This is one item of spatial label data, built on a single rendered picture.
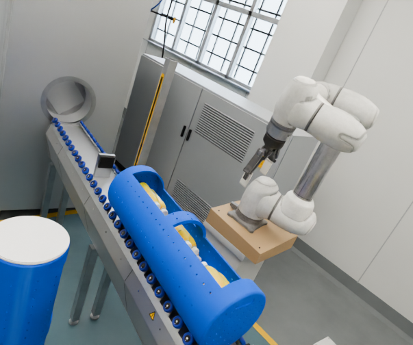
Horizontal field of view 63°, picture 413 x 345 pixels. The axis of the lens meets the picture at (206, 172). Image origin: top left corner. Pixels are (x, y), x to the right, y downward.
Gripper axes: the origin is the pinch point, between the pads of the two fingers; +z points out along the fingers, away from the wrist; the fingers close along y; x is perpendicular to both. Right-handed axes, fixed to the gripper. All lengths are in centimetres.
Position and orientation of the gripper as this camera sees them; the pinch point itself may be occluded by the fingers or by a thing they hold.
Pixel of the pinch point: (253, 176)
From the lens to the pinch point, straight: 129.1
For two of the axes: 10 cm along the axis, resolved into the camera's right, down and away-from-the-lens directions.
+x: -6.9, -6.1, 3.8
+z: -3.0, 7.2, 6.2
